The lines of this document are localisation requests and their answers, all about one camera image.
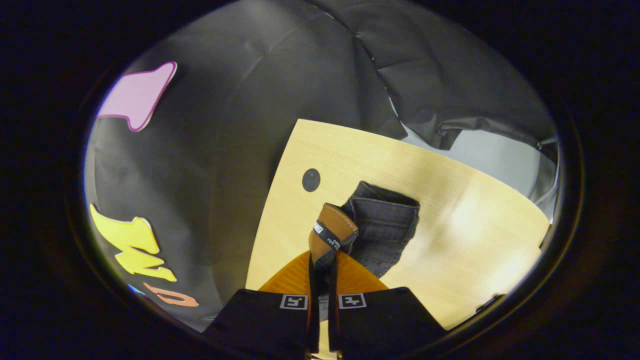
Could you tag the dark grey jeans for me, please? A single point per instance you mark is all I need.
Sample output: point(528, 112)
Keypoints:
point(385, 225)

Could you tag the black backdrop cloth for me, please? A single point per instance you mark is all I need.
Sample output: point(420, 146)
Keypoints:
point(225, 125)

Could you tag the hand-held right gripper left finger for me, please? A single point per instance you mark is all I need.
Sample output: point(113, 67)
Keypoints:
point(260, 320)

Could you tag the black table grommet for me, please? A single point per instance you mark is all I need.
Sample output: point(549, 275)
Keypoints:
point(311, 180)

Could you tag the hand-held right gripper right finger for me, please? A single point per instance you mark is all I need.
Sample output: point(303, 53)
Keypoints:
point(385, 320)

